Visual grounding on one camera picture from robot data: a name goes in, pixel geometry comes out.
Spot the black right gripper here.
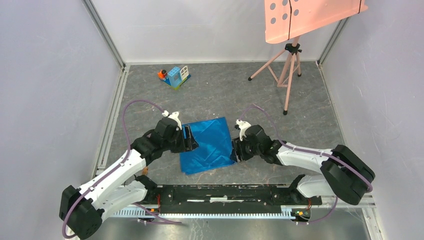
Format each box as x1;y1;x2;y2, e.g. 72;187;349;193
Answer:
229;135;262;163

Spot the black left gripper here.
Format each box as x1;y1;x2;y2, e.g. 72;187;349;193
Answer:
162;124;199;154

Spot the blue cloth napkin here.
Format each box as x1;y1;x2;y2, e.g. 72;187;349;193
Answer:
179;116;235;175

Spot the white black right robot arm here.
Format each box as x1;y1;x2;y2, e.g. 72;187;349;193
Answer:
230;121;376;205

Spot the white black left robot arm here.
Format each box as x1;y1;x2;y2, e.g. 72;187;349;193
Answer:
59;116;199;240

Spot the copper metallic fork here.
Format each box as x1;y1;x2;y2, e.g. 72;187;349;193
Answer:
141;167;149;175

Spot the colourful toy block house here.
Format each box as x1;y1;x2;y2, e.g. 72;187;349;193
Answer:
157;65;191;90

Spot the pink music stand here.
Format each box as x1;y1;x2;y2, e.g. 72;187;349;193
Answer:
248;0;368;115

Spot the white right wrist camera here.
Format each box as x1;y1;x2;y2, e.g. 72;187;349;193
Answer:
234;119;252;141

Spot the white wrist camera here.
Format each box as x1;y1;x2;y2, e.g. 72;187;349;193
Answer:
234;119;252;141
162;110;183;130

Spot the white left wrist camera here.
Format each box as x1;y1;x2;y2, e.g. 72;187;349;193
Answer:
162;110;183;130

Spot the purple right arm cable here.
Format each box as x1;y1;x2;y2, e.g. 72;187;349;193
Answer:
239;105;375;226

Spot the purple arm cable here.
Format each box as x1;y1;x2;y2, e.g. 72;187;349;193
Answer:
239;105;375;226
61;99;183;239

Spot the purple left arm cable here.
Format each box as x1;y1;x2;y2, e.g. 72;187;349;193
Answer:
61;99;183;239

